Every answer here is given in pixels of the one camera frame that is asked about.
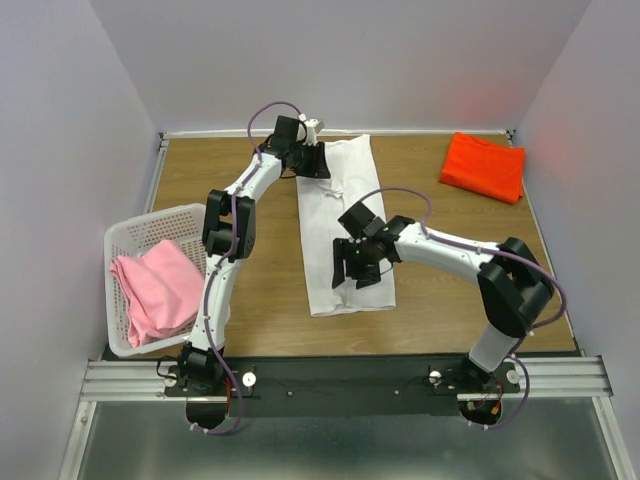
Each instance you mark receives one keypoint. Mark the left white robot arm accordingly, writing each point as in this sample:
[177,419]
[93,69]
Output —
[229,236]

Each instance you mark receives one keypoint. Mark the pink t-shirt in basket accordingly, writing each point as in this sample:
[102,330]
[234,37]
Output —
[162,290]

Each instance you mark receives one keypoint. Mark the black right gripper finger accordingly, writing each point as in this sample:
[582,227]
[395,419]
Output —
[367,280]
[341,267]

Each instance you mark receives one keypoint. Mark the white t-shirt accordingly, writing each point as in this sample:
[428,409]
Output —
[320,204]

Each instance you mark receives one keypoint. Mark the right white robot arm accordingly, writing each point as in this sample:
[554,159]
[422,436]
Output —
[514,289]

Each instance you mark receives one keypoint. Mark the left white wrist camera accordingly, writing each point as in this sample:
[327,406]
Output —
[309,130]

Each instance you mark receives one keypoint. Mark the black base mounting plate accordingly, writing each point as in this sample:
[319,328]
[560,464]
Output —
[339,386]

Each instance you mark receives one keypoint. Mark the white plastic laundry basket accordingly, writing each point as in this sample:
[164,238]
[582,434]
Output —
[134,237]

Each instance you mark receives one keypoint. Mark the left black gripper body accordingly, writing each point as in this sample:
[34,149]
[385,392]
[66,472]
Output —
[304,163]

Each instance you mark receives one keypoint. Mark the folded orange t-shirt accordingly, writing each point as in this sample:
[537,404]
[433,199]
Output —
[484,168]

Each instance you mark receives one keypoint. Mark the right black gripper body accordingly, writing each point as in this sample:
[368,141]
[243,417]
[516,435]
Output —
[359,264]

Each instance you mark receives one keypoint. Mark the aluminium front rail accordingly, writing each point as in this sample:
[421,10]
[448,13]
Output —
[542,377]

